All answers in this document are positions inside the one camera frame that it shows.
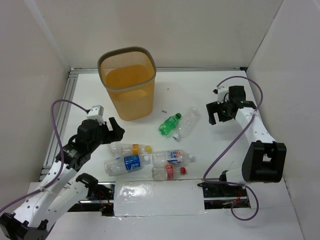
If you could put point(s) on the orange mesh waste bin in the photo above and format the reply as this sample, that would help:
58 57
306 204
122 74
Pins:
128 75

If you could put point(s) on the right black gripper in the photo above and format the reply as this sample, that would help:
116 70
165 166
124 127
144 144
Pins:
214 107

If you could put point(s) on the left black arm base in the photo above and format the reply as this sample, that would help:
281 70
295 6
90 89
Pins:
102 202

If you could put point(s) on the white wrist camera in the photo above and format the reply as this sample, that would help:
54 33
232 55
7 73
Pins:
96 113
222 94

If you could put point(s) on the clear bottle white cap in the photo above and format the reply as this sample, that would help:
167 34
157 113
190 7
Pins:
187 123

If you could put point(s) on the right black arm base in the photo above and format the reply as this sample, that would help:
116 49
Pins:
223 196

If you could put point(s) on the white orange label bottle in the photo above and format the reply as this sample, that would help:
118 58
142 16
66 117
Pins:
172 157

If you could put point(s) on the aluminium frame rail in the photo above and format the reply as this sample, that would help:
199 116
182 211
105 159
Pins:
176 90

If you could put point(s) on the red label red cap bottle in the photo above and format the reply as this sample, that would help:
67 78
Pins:
168 172

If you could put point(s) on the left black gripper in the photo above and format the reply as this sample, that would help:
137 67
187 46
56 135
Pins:
109 132

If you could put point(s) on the clear unlabelled plastic bottle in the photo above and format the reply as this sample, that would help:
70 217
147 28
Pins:
116 150

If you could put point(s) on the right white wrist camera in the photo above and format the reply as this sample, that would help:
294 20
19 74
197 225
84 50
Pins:
222 94

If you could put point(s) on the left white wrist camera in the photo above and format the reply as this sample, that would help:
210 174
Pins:
96 113

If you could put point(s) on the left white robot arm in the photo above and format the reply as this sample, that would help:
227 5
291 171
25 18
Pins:
62 187

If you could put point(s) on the white taped cover plate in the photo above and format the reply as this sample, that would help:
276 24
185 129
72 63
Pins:
158 198

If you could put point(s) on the green plastic bottle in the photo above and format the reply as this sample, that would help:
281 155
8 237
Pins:
169 124

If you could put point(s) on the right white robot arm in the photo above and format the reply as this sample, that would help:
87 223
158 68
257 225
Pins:
265 159

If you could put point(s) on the orange label yellow cap bottle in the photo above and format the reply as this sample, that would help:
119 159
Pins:
135 149

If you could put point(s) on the blue label plastic bottle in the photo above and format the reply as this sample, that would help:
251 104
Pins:
126 164

